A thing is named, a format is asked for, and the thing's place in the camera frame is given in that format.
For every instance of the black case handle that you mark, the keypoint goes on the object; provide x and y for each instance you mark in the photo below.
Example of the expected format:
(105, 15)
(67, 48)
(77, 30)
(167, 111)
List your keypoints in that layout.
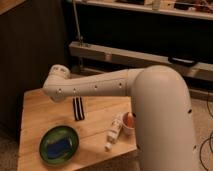
(186, 63)

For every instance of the white tube bottle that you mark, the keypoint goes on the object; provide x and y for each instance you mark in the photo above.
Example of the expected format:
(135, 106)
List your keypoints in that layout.
(113, 132)

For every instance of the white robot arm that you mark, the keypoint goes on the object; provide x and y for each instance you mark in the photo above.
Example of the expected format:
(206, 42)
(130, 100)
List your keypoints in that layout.
(160, 102)

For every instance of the blue sponge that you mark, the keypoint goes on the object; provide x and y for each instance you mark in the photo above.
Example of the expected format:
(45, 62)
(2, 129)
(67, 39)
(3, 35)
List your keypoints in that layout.
(58, 148)

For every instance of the white ceramic cup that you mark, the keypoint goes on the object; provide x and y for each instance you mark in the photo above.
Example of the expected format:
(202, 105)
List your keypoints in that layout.
(127, 130)

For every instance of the green plate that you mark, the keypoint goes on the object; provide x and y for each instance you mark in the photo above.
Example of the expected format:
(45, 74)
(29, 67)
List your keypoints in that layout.
(55, 134)

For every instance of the black striped rectangular object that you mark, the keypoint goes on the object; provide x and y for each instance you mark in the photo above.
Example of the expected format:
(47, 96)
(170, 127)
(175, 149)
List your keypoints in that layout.
(78, 109)

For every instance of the metal pole stand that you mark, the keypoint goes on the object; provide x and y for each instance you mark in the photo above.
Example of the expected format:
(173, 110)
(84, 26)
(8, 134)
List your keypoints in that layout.
(79, 37)

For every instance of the long grey case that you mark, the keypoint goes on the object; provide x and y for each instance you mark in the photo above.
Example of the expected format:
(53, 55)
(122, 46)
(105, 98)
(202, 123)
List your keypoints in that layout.
(199, 70)

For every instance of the cluttered top shelf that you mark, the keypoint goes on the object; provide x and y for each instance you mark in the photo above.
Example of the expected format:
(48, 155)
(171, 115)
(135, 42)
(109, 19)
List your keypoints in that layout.
(143, 8)

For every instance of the orange carrot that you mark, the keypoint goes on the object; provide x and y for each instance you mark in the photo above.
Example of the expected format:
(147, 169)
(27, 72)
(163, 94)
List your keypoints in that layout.
(130, 120)

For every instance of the wooden table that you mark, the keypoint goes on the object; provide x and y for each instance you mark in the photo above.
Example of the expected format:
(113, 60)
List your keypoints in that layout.
(45, 122)

